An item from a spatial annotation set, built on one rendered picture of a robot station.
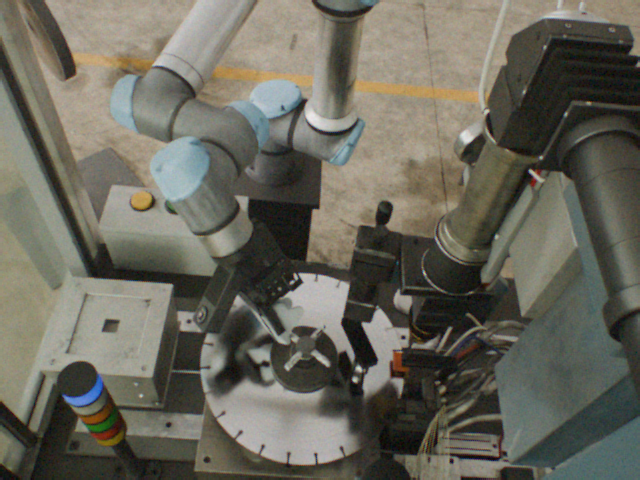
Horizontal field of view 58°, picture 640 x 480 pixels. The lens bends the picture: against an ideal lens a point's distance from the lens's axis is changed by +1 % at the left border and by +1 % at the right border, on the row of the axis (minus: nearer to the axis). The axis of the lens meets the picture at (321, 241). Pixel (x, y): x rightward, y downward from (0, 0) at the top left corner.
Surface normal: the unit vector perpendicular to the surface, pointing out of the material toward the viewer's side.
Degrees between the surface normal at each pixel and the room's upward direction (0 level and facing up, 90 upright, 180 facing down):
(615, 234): 53
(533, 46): 90
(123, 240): 90
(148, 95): 19
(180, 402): 0
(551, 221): 90
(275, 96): 8
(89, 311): 0
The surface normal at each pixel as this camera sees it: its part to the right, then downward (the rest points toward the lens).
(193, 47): 0.37, -0.19
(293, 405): 0.09, -0.59
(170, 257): -0.04, 0.80
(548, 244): -1.00, -0.08
